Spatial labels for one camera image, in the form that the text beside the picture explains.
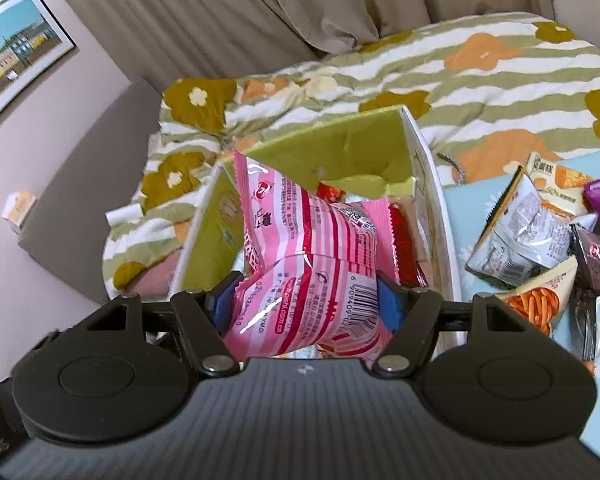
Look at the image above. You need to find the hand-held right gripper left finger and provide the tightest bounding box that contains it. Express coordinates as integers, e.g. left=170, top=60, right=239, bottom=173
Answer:
left=98, top=271, right=245, bottom=379

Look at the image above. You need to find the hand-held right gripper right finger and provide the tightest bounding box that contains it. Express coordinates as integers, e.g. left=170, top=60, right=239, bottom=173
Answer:
left=371, top=274, right=519, bottom=379

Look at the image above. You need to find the red snack packet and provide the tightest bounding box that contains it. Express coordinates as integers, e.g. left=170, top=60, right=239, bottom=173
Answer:
left=386, top=204, right=431, bottom=288
left=316, top=181, right=352, bottom=206

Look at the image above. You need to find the pink striped snack packet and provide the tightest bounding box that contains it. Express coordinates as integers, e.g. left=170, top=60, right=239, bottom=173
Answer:
left=228, top=150, right=396, bottom=361

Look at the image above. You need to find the cream packet with orange sticks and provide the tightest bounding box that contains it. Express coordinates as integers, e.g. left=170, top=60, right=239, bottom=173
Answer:
left=495, top=255, right=578, bottom=338

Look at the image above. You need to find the white orange snack packet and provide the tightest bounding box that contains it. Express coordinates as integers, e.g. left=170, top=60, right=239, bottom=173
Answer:
left=465, top=165, right=573, bottom=286
left=525, top=151, right=596, bottom=201

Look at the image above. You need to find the cardboard box green inside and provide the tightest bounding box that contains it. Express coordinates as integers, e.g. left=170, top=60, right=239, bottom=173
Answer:
left=167, top=104, right=463, bottom=361

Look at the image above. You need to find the light blue daisy sheet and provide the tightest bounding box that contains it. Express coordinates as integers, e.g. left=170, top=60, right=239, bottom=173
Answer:
left=442, top=147, right=600, bottom=466

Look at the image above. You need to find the white roll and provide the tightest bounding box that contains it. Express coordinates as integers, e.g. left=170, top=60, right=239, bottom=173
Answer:
left=105, top=204, right=146, bottom=228

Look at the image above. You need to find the grey bed headboard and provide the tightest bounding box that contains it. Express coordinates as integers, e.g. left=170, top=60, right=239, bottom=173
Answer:
left=19, top=80, right=163, bottom=306

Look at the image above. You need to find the small white orange box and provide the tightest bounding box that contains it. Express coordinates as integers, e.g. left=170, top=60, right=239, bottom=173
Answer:
left=1, top=190, right=37, bottom=235

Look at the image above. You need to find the striped floral blanket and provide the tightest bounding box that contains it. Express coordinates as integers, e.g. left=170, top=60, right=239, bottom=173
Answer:
left=102, top=10, right=600, bottom=291

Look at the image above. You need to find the beige curtain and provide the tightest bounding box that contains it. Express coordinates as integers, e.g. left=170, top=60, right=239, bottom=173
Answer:
left=37, top=0, right=556, bottom=86

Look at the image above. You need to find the dark cord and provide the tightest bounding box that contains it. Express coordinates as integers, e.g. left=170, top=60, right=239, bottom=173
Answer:
left=437, top=152, right=468, bottom=186

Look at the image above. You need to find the framed wall picture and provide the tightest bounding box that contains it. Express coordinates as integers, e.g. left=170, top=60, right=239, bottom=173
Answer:
left=0, top=0, right=78, bottom=133

